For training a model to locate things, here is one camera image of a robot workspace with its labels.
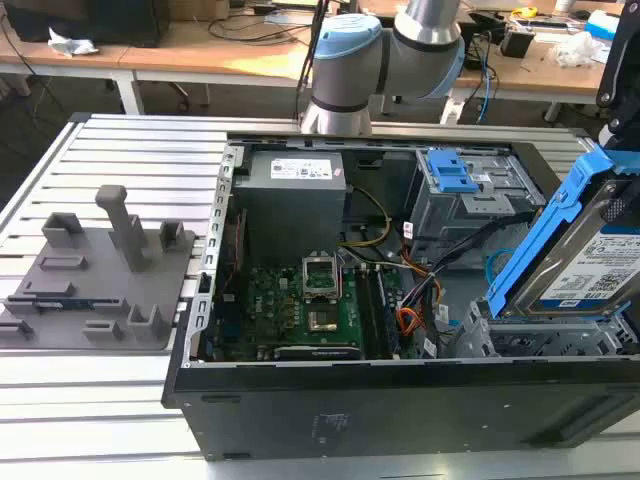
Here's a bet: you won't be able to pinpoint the hard disk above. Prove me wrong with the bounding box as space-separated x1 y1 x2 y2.
485 148 640 322

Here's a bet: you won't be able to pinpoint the blue disk wire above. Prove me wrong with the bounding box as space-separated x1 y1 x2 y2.
486 248 508 294

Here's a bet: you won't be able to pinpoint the RAM stick in slot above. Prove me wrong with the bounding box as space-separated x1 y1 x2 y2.
375 269 400 357

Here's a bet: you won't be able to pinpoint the black RAM slot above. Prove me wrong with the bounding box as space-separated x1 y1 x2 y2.
355 269 381 359

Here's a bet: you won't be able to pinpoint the blue tissue box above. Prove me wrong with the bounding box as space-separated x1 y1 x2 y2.
585 9 624 39

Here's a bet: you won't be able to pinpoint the white plastic bag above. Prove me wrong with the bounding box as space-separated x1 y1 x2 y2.
549 32 607 69

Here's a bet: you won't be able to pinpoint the wooden desk white legs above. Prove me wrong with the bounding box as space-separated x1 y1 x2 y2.
449 12 617 122
0 17 321 116

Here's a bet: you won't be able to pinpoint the small black box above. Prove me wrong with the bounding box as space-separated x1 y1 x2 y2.
501 29 535 57

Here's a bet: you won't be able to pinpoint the blue drive cage latch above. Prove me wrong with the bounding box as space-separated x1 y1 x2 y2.
428 149 480 194

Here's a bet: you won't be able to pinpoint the silver drive cage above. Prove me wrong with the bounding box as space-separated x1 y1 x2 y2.
407 147 547 256

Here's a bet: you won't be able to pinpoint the grey power supply unit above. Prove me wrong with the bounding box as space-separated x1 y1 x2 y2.
230 149 349 259

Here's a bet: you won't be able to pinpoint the metal socket cover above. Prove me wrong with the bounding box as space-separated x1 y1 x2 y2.
301 254 339 301

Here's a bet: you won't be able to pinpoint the CPU socket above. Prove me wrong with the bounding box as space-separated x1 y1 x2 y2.
305 307 341 335

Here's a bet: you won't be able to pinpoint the black open PC case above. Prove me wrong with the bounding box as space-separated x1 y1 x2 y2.
160 130 640 462

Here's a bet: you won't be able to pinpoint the black graphics card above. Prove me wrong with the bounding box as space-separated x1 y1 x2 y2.
273 344 362 362

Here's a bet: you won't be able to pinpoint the green motherboard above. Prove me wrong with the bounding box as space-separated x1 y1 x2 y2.
212 262 416 362

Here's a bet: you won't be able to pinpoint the brown cardboard box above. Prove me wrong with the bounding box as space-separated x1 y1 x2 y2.
167 0 232 22

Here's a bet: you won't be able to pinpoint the black computer box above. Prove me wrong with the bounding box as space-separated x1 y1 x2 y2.
3 0 171 49

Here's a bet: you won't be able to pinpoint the crumpled white paper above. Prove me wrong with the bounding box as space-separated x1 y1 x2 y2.
47 27 100 57

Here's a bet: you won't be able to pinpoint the grey parts rack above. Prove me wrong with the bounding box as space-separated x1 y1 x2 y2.
0 184 197 351

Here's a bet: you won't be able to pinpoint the RAM stick on rack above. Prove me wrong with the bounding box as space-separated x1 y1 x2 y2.
5 298 122 310

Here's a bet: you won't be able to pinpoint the hanging blue cable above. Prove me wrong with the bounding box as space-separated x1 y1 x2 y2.
477 64 497 124

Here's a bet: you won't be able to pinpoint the black flat cable bundle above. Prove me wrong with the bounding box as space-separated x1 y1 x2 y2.
399 209 536 359

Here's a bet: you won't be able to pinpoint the yellow power wire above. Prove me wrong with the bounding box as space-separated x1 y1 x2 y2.
339 185 392 249

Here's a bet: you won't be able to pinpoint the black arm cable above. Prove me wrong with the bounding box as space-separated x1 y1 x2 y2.
296 0 332 117

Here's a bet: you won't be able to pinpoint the orange red wire bundle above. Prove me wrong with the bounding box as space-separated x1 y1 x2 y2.
396 252 446 349

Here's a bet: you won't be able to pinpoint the thin red wire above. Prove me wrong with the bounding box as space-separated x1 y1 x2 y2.
221 208 250 297

